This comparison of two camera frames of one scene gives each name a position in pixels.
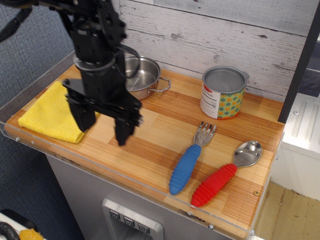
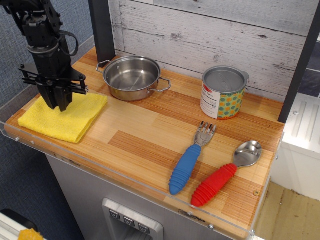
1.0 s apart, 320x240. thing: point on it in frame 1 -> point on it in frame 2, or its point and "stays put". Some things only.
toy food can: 222,91 stays put
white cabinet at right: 297,165 stays put
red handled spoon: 246,153 stays put
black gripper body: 103,87 -> 53,68
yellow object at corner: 30,234 stays put
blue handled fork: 189,162 stays put
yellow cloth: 50,114 stays put
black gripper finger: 124,129 -> 65,98
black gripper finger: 84,115 -> 49,94
